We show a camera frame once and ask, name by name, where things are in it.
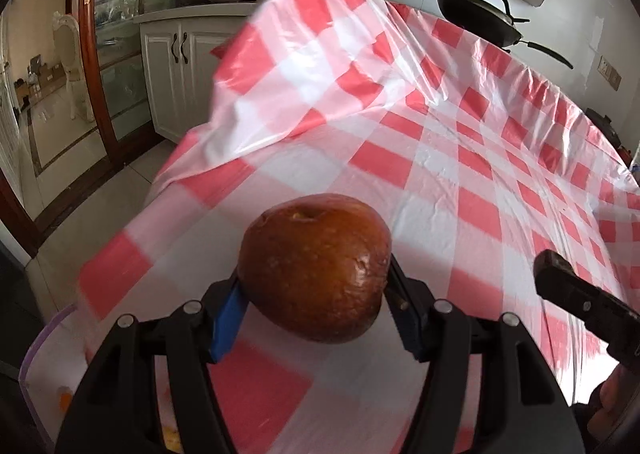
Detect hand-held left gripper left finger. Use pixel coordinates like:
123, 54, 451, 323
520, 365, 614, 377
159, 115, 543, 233
54, 279, 251, 454

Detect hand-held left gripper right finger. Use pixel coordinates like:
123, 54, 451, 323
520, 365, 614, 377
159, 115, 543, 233
382, 254, 586, 454

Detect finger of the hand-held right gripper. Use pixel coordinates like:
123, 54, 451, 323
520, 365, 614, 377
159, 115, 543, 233
532, 249, 640, 370

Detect red brown apple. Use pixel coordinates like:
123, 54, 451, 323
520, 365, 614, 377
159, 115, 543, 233
237, 194, 392, 344

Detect clear plastic container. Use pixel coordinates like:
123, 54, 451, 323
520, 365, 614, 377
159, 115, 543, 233
19, 303, 181, 454

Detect person's right hand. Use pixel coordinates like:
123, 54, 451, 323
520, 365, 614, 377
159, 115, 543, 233
587, 365, 636, 442

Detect dark cooking pot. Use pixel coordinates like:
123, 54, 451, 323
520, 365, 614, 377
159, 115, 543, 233
584, 106, 623, 152

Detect red white checked plastic tablecloth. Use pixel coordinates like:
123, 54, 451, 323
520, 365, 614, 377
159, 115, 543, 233
75, 0, 640, 454

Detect white kitchen cabinet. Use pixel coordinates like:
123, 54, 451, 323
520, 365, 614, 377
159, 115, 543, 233
135, 1, 261, 145

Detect cardboard box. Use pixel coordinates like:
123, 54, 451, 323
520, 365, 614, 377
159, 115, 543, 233
27, 56, 66, 85

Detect white ornate chair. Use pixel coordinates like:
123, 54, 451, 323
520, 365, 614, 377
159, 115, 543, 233
51, 14, 96, 122

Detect wooden glass door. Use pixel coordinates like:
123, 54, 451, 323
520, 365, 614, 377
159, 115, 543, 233
75, 0, 256, 142

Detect wall socket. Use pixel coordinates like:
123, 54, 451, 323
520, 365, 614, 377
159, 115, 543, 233
597, 56, 622, 90

